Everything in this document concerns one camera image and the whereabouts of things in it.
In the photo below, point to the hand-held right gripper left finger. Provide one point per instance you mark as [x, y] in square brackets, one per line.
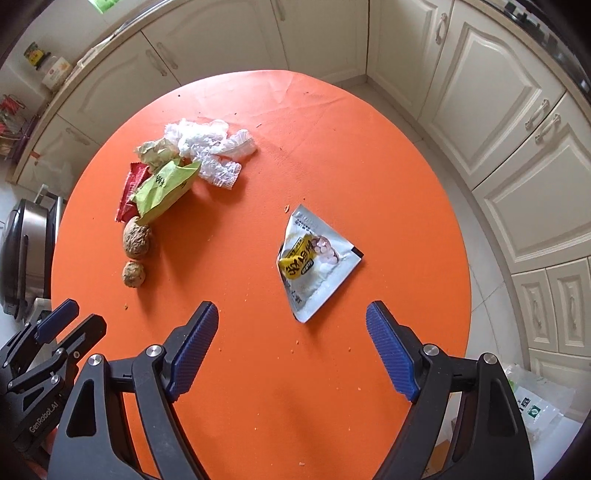
[194, 351]

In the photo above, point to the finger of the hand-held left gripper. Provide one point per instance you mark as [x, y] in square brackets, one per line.
[85, 337]
[57, 319]

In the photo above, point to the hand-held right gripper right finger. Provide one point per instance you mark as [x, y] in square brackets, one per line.
[392, 351]

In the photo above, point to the silver snack packet yellow label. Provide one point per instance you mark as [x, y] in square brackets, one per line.
[318, 277]

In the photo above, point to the beige paper wad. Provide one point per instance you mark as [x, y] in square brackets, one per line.
[154, 152]

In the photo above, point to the small brown walnut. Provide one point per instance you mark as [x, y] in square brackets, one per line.
[134, 274]

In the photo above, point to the large brown walnut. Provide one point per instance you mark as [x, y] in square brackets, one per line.
[137, 237]

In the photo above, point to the red snack wrapper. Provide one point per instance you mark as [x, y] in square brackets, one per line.
[127, 194]

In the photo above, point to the hanging clear plastic bag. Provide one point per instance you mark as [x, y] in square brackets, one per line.
[55, 170]

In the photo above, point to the white green rice bag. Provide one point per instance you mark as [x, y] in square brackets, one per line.
[540, 406]

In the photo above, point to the green snack wrapper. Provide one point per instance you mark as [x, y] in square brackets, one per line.
[166, 184]

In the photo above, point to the crumpled clear plastic film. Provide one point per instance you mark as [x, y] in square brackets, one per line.
[203, 143]

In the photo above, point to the round orange table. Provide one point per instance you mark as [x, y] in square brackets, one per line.
[277, 138]

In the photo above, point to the clear jar white label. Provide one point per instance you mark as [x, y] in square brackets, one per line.
[56, 74]

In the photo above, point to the dark bottle yellow label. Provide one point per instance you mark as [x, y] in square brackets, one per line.
[34, 54]

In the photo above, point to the beige kitchen countertop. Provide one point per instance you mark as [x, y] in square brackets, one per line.
[99, 53]

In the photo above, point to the row of cream cabinet doors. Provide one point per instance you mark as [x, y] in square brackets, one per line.
[485, 92]

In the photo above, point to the green printed packet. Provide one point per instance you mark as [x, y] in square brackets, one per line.
[105, 4]

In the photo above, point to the black gas stove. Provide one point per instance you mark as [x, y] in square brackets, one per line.
[554, 41]

